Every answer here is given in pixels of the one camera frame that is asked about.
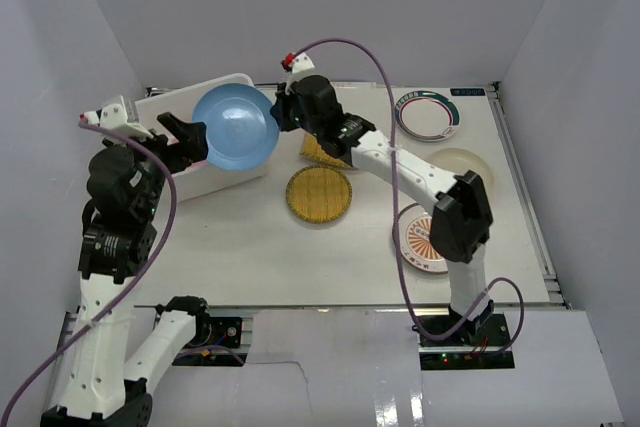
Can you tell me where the scoop-shaped woven bamboo tray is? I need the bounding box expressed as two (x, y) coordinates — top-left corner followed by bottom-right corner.
(299, 133), (351, 169)

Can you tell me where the blue plastic plate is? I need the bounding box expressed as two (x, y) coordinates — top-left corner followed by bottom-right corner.
(192, 83), (279, 171)

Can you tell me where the round woven bamboo tray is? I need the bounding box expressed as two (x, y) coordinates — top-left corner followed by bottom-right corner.
(285, 165), (353, 224)

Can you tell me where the pink plastic plate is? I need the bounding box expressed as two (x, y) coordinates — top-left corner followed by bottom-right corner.
(167, 138), (207, 173)

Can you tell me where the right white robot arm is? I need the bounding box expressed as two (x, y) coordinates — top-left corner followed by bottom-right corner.
(271, 75), (493, 346)

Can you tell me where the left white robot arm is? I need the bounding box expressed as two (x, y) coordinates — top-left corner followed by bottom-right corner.
(40, 110), (212, 426)

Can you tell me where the white plastic bin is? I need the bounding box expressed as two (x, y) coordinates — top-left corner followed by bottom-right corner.
(136, 73), (266, 202)

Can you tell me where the white plate with teal rim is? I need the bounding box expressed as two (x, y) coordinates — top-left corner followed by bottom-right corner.
(394, 90), (461, 143)

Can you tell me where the blue label sticker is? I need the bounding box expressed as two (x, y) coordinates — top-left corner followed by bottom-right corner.
(450, 88), (486, 97)

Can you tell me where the cream plain plate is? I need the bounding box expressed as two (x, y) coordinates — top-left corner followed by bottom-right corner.
(426, 148), (495, 192)

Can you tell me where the white plate orange sunburst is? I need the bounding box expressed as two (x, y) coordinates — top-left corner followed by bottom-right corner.
(397, 203), (448, 276)

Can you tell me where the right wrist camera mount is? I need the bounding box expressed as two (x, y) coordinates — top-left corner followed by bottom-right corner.
(281, 52), (315, 85)

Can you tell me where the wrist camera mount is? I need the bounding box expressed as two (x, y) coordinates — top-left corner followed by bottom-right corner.
(80, 95), (144, 137)
(281, 52), (315, 85)

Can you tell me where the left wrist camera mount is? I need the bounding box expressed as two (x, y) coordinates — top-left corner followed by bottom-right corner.
(80, 95), (144, 137)

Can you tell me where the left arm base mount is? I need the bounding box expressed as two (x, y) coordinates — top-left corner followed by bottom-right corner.
(173, 316), (247, 367)

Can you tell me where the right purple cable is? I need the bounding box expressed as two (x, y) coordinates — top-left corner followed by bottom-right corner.
(294, 38), (526, 353)

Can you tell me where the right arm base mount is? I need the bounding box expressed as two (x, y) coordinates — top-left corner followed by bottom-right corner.
(413, 313), (515, 372)

